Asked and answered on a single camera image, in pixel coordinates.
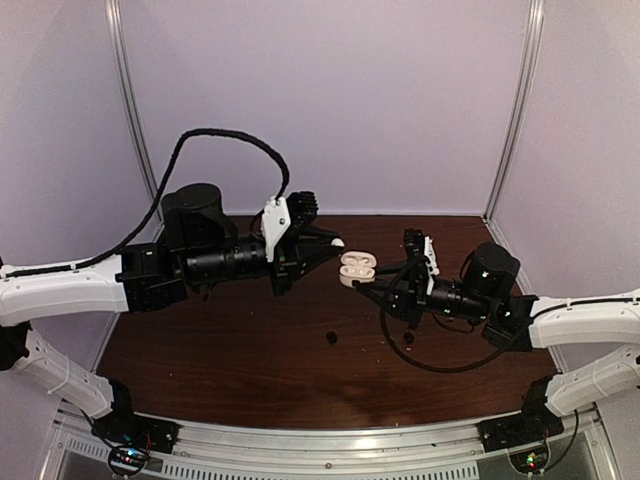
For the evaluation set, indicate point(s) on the circuit board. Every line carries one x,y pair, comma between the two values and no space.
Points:
123,460
529,461

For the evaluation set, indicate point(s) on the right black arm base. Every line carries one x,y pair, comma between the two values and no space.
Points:
533,423

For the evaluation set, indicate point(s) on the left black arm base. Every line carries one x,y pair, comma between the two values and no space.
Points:
123,426

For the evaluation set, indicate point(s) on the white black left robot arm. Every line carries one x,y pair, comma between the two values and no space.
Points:
199,248

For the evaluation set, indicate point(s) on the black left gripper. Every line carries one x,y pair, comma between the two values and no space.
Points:
289,261

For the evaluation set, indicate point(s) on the aluminium frame post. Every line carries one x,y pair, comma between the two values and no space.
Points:
530,54
126,85

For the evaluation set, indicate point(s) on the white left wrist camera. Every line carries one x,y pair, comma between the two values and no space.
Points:
275,221

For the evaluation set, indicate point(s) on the left circuit board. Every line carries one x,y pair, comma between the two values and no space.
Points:
123,460

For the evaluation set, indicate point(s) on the left aluminium frame post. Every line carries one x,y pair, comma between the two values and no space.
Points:
126,85

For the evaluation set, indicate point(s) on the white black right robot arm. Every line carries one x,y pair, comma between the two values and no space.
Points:
483,296

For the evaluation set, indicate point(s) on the right circuit board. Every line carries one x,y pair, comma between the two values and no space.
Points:
529,461

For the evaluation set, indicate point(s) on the aluminium front rail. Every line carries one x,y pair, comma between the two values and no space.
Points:
450,450

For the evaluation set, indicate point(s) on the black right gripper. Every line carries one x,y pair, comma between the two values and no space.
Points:
410,292

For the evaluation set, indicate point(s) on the white earbud charging case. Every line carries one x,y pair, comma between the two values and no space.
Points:
357,267

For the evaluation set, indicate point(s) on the right aluminium frame post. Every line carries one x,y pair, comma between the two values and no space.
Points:
530,54

